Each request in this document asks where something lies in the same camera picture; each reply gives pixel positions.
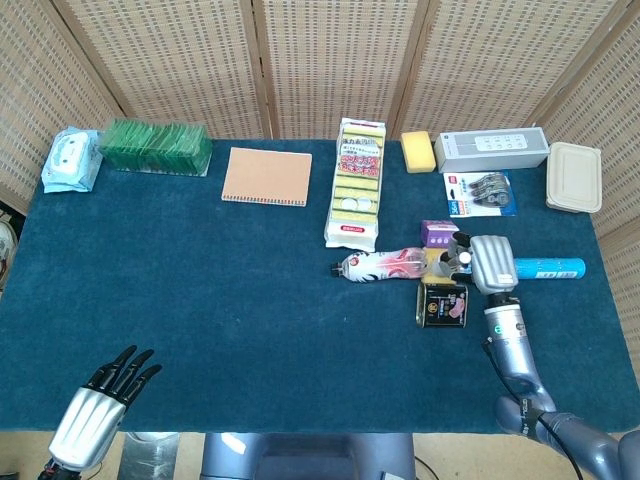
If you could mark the yellow sponge multipack bag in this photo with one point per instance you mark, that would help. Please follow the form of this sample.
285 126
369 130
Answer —
356 190

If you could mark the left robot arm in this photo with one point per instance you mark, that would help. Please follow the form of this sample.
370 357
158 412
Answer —
57 473

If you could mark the large yellow sponge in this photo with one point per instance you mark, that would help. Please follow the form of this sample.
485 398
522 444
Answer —
418 152

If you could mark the white power strip box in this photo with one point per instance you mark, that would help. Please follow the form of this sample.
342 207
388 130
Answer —
490 150

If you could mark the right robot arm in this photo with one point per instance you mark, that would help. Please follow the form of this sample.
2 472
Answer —
510 345

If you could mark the blue grey robot torso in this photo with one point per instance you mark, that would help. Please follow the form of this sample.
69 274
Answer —
305 457

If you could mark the clear box of green packets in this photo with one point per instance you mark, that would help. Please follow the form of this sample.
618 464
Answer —
155 147

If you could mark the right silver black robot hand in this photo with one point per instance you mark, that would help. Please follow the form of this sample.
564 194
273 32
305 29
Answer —
492 265

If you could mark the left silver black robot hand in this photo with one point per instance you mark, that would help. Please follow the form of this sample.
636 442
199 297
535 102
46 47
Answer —
90 420

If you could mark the brown spiral notebook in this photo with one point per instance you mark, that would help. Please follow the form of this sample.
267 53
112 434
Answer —
267 176

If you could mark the white paper roll cardboard core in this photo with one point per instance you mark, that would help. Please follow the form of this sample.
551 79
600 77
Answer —
436 264

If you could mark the bottle with white round cap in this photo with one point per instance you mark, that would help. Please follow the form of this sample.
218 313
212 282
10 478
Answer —
465 258

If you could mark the black luncheon meat can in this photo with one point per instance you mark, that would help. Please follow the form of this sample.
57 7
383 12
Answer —
442 305

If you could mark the light blue wrapped roll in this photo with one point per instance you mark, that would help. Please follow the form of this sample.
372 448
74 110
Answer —
550 268

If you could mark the small yellow sponge block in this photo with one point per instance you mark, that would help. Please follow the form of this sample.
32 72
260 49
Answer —
434 280

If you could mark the small purple box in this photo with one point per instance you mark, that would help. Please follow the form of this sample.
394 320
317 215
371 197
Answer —
437 234

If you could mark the white red plastic drink bottle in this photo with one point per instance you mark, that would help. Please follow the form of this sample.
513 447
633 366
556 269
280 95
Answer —
380 265

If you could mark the light blue wet wipes pack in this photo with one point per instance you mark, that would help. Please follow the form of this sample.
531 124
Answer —
67 160

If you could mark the woven bamboo folding screen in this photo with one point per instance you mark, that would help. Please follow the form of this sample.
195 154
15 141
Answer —
325 60

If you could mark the beige lidded food container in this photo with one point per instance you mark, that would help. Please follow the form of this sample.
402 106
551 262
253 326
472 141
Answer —
574 177

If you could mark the correction tape blister pack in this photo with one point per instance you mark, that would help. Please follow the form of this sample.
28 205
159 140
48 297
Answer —
480 195

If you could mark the silver metal post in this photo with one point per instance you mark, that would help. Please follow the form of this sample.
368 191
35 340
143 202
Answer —
150 457

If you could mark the dark blue table cloth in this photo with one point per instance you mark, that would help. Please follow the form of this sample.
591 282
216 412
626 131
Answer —
200 300

